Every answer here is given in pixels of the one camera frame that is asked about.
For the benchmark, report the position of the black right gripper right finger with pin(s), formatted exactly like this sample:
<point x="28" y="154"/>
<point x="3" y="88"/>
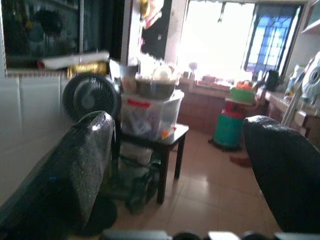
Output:
<point x="290" y="180"/>

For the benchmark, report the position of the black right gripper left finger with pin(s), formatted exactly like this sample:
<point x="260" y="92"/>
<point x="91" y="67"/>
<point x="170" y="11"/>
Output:
<point x="62" y="180"/>

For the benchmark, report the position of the dark green bags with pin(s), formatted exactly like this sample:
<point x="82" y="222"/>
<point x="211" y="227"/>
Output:
<point x="137" y="185"/>

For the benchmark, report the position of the green and red gas cylinder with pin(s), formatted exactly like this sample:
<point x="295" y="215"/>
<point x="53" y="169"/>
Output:
<point x="228" y="127"/>

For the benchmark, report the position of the black round floor fan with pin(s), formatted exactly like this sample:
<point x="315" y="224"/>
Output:
<point x="87" y="96"/>

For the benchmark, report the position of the green plastic basin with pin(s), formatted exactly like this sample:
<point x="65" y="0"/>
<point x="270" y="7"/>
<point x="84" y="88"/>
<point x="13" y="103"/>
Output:
<point x="242" y="93"/>

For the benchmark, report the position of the black kettle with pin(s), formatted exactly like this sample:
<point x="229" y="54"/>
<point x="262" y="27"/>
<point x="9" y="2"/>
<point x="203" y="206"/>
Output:
<point x="272" y="80"/>

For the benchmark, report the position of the white round appliance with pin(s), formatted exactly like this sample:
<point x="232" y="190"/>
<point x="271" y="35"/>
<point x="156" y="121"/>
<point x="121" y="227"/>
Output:
<point x="312" y="80"/>

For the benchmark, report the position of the clear plastic storage box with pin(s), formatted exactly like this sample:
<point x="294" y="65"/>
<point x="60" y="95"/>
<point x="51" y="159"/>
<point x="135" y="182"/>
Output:
<point x="150" y="117"/>

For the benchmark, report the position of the dark wooden side table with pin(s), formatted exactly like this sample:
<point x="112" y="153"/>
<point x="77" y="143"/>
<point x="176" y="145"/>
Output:
<point x="170" y="142"/>

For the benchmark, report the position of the gold shiny package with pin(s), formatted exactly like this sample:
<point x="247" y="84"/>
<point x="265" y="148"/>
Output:
<point x="87" y="68"/>

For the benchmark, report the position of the white rolled paper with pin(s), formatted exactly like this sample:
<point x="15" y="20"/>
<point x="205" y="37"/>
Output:
<point x="75" y="60"/>

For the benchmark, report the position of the woven brown basket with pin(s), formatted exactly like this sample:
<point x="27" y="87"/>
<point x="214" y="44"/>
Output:
<point x="155" y="87"/>

